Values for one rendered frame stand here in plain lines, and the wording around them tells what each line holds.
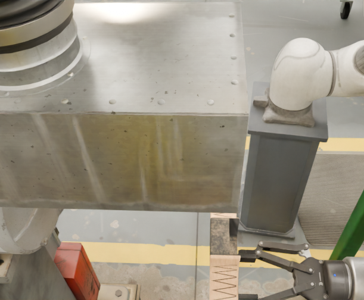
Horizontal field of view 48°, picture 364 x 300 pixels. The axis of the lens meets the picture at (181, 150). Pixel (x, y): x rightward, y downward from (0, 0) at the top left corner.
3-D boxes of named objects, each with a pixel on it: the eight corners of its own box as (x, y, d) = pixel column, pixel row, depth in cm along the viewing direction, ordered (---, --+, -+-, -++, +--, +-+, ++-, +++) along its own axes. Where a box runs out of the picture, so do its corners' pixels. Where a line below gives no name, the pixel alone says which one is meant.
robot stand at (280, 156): (240, 186, 215) (253, 80, 163) (295, 192, 211) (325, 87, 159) (235, 231, 198) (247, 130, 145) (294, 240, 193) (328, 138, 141)
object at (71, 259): (25, 312, 144) (-17, 266, 117) (35, 278, 153) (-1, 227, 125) (95, 315, 143) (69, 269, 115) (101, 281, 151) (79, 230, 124)
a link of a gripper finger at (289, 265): (313, 275, 76) (314, 268, 77) (254, 252, 79) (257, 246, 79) (308, 280, 79) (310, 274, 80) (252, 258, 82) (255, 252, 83)
